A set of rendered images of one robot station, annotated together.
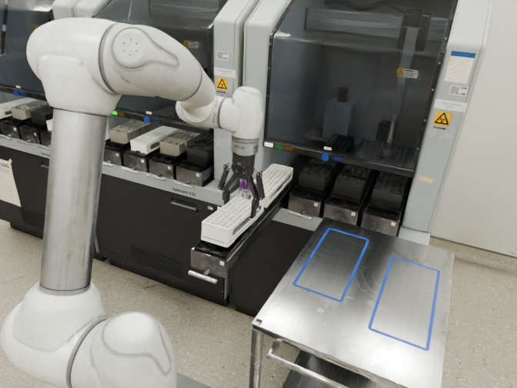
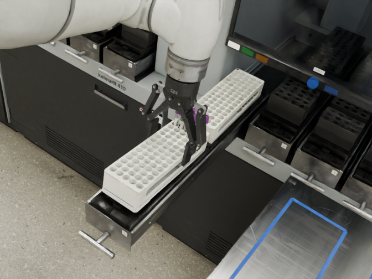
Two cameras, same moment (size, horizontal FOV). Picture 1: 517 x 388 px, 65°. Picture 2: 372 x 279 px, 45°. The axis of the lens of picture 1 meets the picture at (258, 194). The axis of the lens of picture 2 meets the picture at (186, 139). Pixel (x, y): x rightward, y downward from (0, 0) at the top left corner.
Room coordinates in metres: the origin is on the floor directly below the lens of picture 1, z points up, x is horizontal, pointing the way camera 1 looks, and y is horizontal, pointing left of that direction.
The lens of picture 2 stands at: (0.44, -0.04, 1.63)
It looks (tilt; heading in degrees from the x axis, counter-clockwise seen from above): 42 degrees down; 5
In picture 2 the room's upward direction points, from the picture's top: 10 degrees clockwise
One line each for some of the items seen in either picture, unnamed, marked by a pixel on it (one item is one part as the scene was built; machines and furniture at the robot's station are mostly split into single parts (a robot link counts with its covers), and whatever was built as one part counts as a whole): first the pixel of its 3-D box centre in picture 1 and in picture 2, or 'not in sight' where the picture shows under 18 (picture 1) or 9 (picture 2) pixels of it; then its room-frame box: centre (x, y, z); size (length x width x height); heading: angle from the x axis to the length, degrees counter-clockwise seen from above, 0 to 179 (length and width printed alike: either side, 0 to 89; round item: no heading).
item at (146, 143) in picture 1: (157, 139); not in sight; (1.94, 0.53, 0.83); 0.30 x 0.10 x 0.06; 157
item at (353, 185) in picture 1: (348, 188); (336, 132); (1.46, -0.36, 0.85); 0.12 x 0.02 x 0.06; 67
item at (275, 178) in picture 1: (269, 185); (224, 104); (1.49, -0.05, 0.83); 0.30 x 0.10 x 0.06; 157
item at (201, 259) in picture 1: (251, 215); (187, 150); (1.32, 0.02, 0.78); 0.73 x 0.14 x 0.09; 157
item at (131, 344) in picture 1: (131, 363); not in sight; (0.56, 0.24, 0.87); 0.18 x 0.16 x 0.22; 73
